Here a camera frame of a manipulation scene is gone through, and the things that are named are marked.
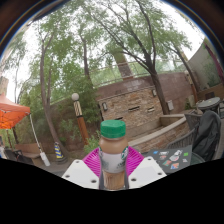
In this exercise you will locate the black jacket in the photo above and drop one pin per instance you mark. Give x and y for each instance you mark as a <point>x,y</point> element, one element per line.
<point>206,133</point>

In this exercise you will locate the black wall lamp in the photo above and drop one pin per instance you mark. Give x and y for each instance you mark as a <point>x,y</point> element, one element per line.
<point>154,93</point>
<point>104,106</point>

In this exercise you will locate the yellow blue striped cone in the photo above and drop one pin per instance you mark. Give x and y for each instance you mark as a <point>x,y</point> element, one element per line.
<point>59,151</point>

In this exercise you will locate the green-capped brown drink bottle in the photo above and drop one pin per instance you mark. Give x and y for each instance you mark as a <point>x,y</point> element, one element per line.
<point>113,153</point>

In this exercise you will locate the dark metal patio chair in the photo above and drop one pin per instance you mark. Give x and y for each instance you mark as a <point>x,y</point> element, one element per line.
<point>16,156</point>

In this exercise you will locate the green leafy tree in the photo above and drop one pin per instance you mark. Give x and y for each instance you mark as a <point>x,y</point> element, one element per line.
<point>158,90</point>
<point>46,106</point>
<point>186,63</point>

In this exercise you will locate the wooden lamp post with globe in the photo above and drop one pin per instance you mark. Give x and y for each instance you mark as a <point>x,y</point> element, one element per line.
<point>81,121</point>

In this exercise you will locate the slim wooden lamp post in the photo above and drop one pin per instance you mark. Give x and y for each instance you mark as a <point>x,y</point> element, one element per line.
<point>191,86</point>

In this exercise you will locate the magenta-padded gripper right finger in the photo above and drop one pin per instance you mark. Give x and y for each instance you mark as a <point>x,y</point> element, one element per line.
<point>148,171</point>

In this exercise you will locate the orange patio umbrella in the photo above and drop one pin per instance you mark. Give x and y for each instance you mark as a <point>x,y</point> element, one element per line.
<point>11,111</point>

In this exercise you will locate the round dark patio table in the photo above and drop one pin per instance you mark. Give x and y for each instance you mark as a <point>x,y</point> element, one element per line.
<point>208,103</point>

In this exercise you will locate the white umbrella base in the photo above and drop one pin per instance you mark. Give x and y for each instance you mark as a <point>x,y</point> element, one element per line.
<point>45,159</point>

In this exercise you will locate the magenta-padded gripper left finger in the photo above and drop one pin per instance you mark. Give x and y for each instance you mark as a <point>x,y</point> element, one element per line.
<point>78,173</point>

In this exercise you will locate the grey wall box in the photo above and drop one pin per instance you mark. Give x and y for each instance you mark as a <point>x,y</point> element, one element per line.
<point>170,105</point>

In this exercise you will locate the black laptop with stickers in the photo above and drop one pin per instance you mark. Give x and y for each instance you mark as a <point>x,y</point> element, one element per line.
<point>173,158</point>

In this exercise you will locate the grey mesh patio chair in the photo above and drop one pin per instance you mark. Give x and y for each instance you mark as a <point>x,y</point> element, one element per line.
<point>181,141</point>

